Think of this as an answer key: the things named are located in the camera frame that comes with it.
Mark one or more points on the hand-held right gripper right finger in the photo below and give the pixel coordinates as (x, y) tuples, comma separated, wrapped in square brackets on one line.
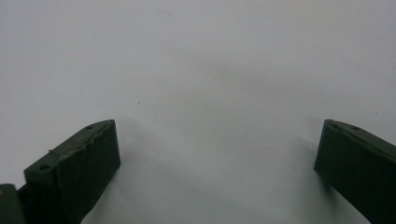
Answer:
[(358, 161)]

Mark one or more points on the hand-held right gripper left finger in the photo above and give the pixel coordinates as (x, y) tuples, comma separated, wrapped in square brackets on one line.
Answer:
[(77, 168)]

